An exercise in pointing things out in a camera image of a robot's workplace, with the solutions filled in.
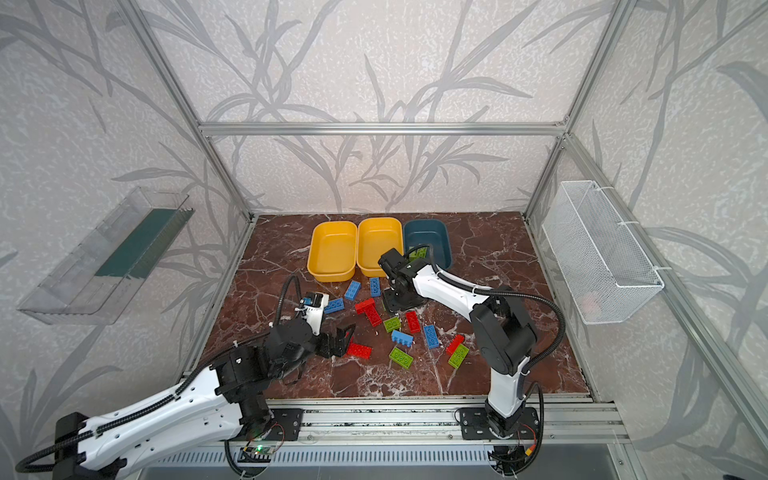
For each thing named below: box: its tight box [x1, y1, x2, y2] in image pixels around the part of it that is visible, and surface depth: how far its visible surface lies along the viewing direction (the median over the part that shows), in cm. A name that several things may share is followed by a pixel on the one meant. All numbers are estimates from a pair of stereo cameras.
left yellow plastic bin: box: [307, 221, 357, 283], surface depth 110 cm
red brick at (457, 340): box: [445, 334, 465, 356], surface depth 86 cm
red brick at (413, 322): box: [406, 310, 421, 334], surface depth 93 cm
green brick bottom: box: [389, 347, 414, 369], surface depth 86 cm
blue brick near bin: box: [370, 277, 381, 297], surface depth 101 cm
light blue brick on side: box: [391, 330, 415, 348], surface depth 88 cm
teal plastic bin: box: [403, 219, 452, 269], surface depth 114 cm
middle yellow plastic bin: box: [356, 217, 404, 278], surface depth 113 cm
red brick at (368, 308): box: [356, 298, 380, 321], surface depth 95 cm
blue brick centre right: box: [423, 324, 439, 349], surface depth 88 cm
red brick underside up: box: [365, 302, 383, 327], surface depth 94 cm
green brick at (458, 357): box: [448, 343, 469, 370], surface depth 85 cm
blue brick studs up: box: [344, 280, 361, 301], surface depth 99 cm
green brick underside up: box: [383, 316, 401, 333], surface depth 92 cm
